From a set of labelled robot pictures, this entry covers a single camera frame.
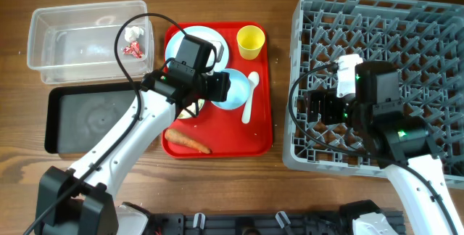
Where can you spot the white paper tissue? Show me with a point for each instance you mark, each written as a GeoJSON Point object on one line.
{"type": "Point", "coordinates": [133, 33]}

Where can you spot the red plastic tray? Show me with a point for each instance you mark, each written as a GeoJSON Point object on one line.
{"type": "Point", "coordinates": [222, 130]}

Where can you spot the white plastic spoon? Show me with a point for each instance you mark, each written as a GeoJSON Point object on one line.
{"type": "Point", "coordinates": [254, 80]}

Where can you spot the red snack wrapper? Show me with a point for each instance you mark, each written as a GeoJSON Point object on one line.
{"type": "Point", "coordinates": [133, 49]}

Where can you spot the clear plastic bin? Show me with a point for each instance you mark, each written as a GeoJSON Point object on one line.
{"type": "Point", "coordinates": [83, 42]}

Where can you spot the light blue bowl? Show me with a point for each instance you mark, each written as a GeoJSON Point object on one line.
{"type": "Point", "coordinates": [238, 92]}

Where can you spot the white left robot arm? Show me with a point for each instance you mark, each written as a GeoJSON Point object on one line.
{"type": "Point", "coordinates": [80, 200]}

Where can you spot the grey dishwasher rack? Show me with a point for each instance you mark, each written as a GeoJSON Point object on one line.
{"type": "Point", "coordinates": [422, 39]}

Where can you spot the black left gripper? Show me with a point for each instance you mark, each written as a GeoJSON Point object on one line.
{"type": "Point", "coordinates": [220, 86]}

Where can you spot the green bowl with food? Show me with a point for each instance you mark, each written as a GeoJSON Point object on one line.
{"type": "Point", "coordinates": [192, 110]}

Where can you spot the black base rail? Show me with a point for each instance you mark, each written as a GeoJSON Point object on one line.
{"type": "Point", "coordinates": [308, 223]}

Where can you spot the black tray bin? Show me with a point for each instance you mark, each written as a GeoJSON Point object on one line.
{"type": "Point", "coordinates": [78, 117]}

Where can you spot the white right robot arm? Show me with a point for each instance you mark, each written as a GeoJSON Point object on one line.
{"type": "Point", "coordinates": [402, 145]}

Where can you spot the light blue plate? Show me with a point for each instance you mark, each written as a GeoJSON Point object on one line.
{"type": "Point", "coordinates": [174, 46]}

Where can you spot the orange carrot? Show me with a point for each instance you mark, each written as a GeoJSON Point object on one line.
{"type": "Point", "coordinates": [176, 137]}

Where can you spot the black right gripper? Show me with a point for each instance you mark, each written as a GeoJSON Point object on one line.
{"type": "Point", "coordinates": [317, 106]}

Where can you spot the yellow plastic cup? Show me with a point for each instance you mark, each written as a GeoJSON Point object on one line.
{"type": "Point", "coordinates": [250, 40]}

